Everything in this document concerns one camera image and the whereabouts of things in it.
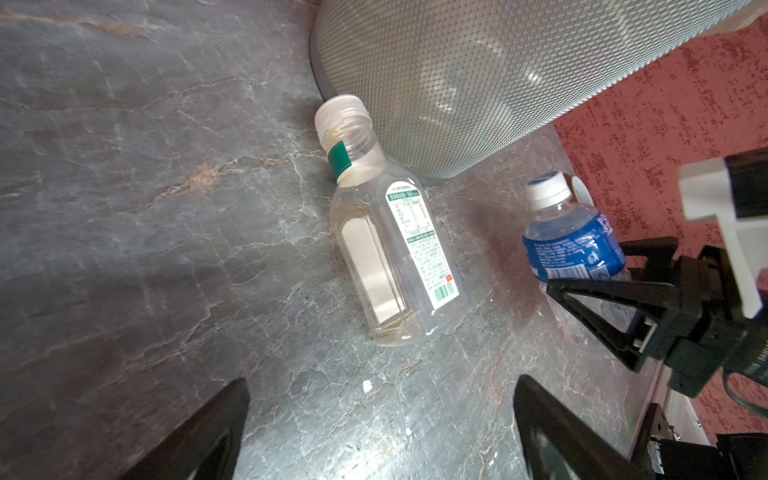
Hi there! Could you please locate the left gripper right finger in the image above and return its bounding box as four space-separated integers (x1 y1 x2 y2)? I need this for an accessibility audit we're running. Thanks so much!
513 375 651 479

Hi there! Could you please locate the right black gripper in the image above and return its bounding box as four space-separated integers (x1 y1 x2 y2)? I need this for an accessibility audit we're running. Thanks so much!
547 236 767 398

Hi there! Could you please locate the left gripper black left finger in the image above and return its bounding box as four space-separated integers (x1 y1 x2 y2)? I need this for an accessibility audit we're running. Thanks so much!
121 378 250 479

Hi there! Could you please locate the Pocari blue label bottle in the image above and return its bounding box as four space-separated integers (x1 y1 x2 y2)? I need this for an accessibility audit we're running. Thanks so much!
523 171 631 291

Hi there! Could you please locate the green label square bottle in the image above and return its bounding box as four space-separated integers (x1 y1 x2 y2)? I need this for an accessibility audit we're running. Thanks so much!
315 94 470 346

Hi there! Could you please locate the grey mesh waste bin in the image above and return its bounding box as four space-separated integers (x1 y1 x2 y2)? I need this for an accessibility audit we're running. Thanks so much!
310 0 744 180

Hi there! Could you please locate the tape roll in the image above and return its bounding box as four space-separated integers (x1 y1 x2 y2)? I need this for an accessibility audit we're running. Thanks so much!
568 175 594 206

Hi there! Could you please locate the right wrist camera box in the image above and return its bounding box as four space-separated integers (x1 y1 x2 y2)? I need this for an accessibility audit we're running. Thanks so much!
678 148 767 318

